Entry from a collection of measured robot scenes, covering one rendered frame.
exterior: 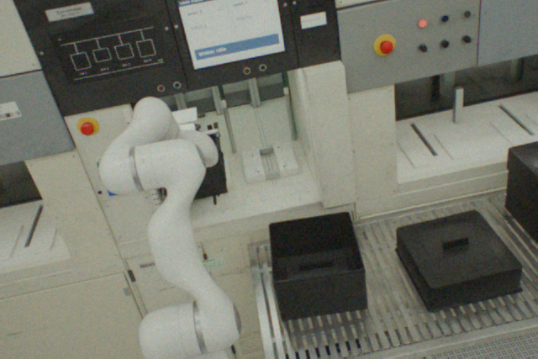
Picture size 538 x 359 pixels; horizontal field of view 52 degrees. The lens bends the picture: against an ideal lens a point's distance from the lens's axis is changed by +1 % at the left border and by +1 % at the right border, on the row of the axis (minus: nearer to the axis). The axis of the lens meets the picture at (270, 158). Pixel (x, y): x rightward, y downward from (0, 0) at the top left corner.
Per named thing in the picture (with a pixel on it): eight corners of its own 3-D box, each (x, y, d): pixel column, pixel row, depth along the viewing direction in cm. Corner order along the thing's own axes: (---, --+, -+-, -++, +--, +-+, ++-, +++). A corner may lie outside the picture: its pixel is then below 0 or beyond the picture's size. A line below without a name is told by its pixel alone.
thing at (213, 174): (166, 215, 192) (141, 139, 176) (168, 183, 210) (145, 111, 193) (234, 200, 193) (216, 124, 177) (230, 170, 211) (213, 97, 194)
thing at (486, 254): (429, 314, 164) (429, 282, 157) (393, 249, 188) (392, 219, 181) (524, 291, 165) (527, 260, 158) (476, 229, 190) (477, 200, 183)
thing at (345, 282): (276, 260, 193) (267, 223, 184) (353, 248, 192) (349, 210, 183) (280, 322, 170) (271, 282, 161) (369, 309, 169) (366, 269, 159)
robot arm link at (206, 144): (202, 104, 142) (217, 143, 171) (140, 117, 141) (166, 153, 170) (208, 136, 139) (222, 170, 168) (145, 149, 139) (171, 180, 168)
